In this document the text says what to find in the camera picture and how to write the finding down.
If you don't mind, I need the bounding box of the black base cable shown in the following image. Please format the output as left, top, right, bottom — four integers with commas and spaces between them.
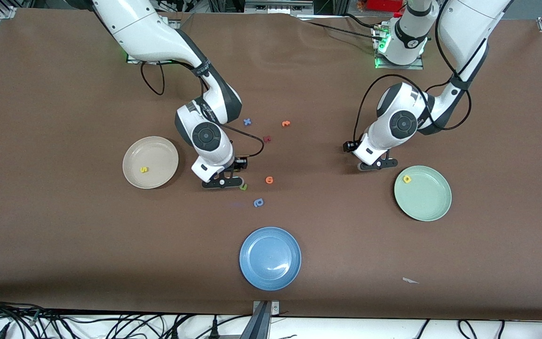
299, 20, 383, 41
344, 13, 384, 30

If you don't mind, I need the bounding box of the green plate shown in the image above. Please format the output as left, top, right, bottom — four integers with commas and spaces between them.
394, 165, 453, 222

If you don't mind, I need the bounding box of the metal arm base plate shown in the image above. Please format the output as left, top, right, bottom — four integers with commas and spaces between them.
375, 26, 424, 70
127, 53, 174, 64

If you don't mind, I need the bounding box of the blue plate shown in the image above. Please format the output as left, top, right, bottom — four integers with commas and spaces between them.
239, 227, 302, 291

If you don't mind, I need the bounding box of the aluminium profile beam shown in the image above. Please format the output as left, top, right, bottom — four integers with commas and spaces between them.
240, 301, 272, 339

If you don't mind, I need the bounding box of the metal bracket plate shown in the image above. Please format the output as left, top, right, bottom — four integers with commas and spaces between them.
252, 300, 280, 315

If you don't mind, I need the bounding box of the red box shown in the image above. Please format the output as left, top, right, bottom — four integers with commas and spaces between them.
364, 0, 406, 12

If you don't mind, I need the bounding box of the brown table cover sheet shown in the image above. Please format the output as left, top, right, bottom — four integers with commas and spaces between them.
0, 7, 542, 322

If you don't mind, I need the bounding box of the grey power strip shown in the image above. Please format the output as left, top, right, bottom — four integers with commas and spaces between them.
244, 0, 315, 16

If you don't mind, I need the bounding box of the beige brown plate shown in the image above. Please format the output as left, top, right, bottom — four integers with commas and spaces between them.
122, 136, 179, 190

